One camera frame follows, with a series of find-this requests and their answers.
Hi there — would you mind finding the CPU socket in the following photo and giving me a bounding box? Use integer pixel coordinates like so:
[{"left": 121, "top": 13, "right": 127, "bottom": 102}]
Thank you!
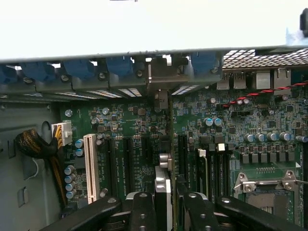
[{"left": 233, "top": 169, "right": 300, "bottom": 217}]

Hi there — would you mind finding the short black expansion slot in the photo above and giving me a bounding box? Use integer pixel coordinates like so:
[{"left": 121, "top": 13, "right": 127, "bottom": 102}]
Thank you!
[{"left": 141, "top": 136, "right": 152, "bottom": 159}]

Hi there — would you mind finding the white expansion slot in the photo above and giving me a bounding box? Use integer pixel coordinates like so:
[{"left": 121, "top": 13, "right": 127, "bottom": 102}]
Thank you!
[{"left": 83, "top": 133, "right": 101, "bottom": 205}]

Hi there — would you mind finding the green motherboard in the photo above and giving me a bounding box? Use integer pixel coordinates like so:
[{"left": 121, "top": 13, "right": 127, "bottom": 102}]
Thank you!
[{"left": 59, "top": 69, "right": 308, "bottom": 227}]

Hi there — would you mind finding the open black PC case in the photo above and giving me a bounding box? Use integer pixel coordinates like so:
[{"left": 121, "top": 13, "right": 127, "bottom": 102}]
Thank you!
[{"left": 0, "top": 48, "right": 308, "bottom": 231}]

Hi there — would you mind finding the black plastic block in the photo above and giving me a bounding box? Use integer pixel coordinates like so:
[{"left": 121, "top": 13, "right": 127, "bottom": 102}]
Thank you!
[{"left": 299, "top": 7, "right": 308, "bottom": 38}]

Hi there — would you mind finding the yellow black power wire bundle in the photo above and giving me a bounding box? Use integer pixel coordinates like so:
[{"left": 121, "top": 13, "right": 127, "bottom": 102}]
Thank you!
[{"left": 14, "top": 121, "right": 73, "bottom": 207}]

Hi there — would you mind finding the red black twisted wire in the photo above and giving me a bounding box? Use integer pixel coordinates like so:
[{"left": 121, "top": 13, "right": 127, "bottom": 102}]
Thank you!
[{"left": 222, "top": 80, "right": 308, "bottom": 108}]

